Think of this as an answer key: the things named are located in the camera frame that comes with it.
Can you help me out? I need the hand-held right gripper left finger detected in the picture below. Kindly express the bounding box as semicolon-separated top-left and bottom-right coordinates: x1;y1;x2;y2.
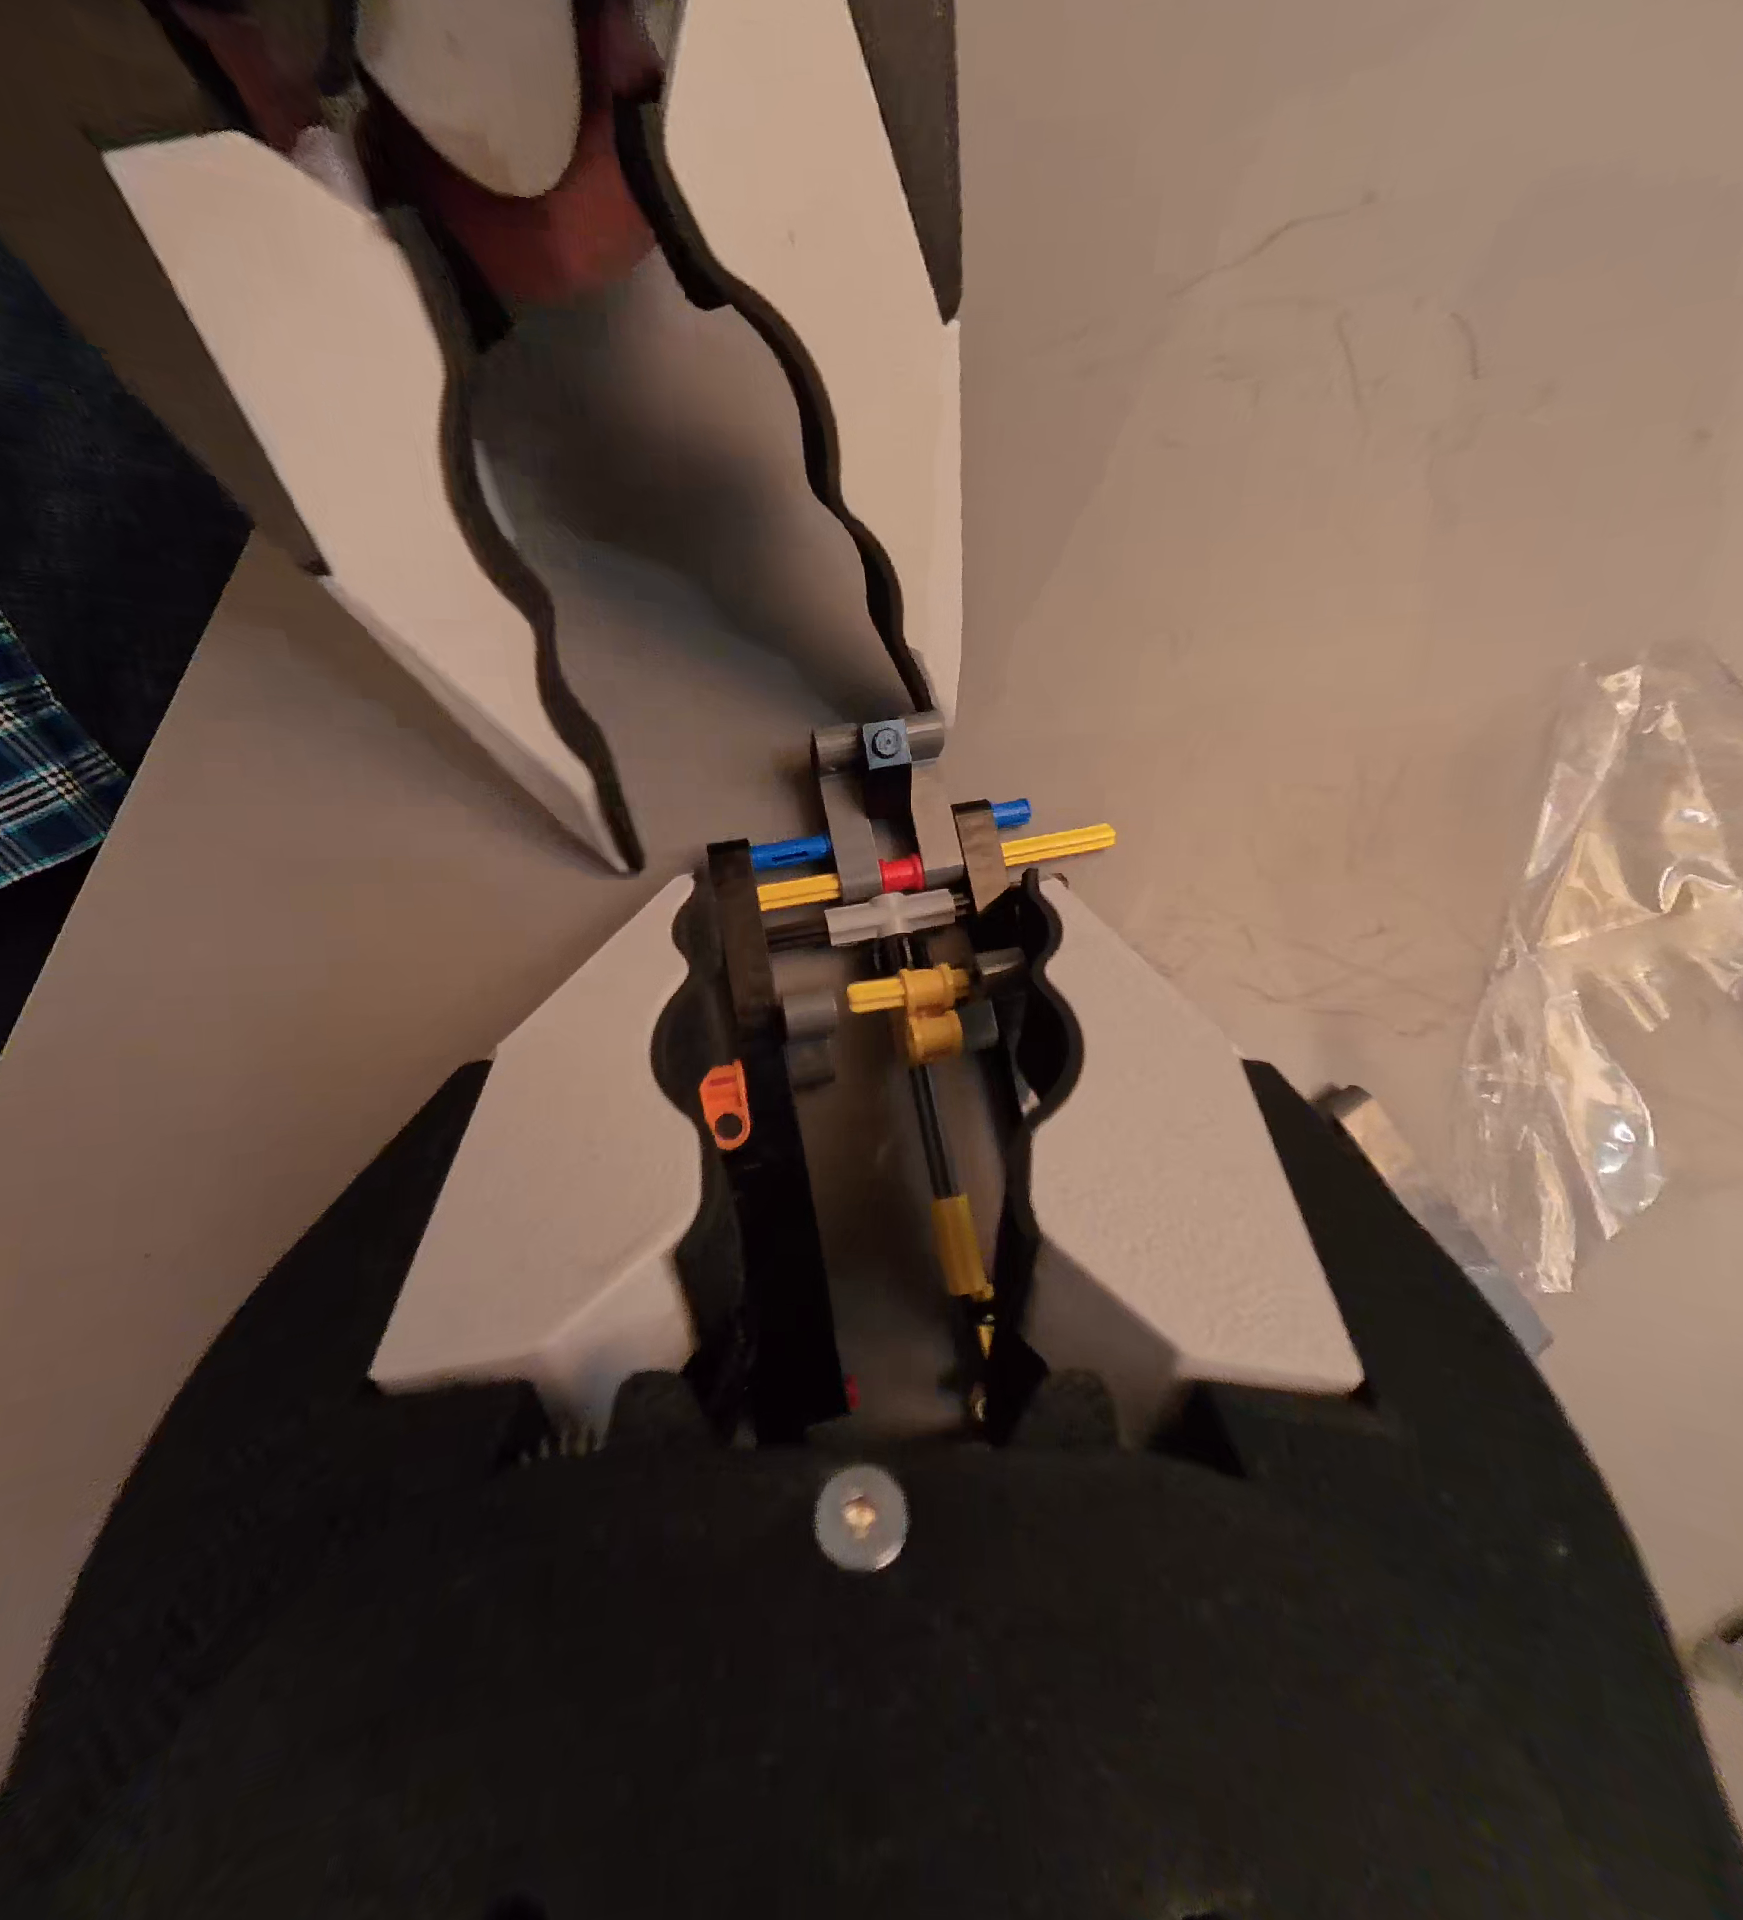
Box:
364;878;722;1393

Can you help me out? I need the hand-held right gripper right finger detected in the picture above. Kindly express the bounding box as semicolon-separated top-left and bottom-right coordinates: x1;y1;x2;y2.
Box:
1002;870;1368;1449

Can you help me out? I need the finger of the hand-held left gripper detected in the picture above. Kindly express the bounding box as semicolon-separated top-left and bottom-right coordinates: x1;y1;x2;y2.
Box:
635;0;965;721
103;129;648;878

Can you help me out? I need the black lego drive shaft assembly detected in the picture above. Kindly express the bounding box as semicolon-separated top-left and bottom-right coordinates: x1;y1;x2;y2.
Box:
748;712;1119;1442

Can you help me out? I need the grey lego beam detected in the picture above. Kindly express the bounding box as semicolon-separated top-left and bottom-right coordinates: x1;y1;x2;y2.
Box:
1314;1084;1554;1359

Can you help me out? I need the person's left hand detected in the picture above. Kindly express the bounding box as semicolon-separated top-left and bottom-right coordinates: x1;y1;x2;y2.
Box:
389;26;665;325

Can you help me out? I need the blue plaid shirt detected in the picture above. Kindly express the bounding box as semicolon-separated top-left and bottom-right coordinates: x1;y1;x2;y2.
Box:
0;510;130;930

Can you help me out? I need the clear plastic bag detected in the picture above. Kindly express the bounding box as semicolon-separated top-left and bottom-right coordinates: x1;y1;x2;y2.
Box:
1455;644;1743;1295

